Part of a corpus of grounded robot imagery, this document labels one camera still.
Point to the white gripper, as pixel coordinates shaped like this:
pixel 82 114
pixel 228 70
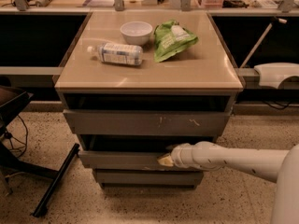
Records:
pixel 178 156

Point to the grey drawer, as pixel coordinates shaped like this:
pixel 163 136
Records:
pixel 139 153
pixel 158 178
pixel 146 123

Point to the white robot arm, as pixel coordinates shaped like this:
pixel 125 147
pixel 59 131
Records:
pixel 278 166

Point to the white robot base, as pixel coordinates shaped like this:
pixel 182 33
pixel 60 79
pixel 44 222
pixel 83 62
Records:
pixel 274 74

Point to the grey bottom drawer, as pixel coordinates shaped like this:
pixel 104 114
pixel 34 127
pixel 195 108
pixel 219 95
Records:
pixel 158 178

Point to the grey drawer cabinet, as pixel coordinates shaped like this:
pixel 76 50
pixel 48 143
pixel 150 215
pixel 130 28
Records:
pixel 199 79

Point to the grey top drawer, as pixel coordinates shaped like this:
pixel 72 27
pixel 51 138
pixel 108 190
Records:
pixel 146 123

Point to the clear plastic water bottle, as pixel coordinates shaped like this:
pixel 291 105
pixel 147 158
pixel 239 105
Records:
pixel 118 53

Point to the green snack bag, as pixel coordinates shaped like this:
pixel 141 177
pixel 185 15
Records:
pixel 170 39

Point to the white bowl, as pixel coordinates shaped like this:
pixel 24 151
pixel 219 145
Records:
pixel 136 32

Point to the white rod with black tip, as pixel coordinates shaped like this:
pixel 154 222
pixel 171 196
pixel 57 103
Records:
pixel 262 37

